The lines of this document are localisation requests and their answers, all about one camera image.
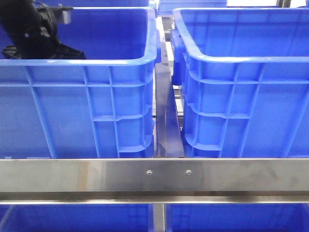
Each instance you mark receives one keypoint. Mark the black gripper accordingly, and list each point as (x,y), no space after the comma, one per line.
(32,27)

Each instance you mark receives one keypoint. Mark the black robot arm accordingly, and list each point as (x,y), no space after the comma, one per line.
(32,27)

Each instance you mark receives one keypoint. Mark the blue crate far left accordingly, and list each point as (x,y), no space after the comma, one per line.
(102,3)

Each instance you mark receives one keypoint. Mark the large blue crate left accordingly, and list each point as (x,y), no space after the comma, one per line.
(97,107)

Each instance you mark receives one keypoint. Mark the large blue crate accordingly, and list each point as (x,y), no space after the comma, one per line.
(244,77)
(97,107)

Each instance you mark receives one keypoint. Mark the blue crate far right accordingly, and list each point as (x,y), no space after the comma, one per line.
(167,6)

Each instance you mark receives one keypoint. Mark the blue crate lower left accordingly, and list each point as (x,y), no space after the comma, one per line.
(78,218)

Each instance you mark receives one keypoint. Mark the large blue crate right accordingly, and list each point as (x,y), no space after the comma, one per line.
(244,77)

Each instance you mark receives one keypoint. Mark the blue crate lower right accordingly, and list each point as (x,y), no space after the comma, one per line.
(251,217)

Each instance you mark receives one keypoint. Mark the steel centre divider rail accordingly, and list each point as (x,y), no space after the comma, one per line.
(168,136)

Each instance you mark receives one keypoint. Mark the stainless steel front rail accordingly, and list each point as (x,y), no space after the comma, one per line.
(160,180)

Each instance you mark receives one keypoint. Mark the steel lower vertical post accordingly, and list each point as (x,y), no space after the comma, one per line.
(159,217)

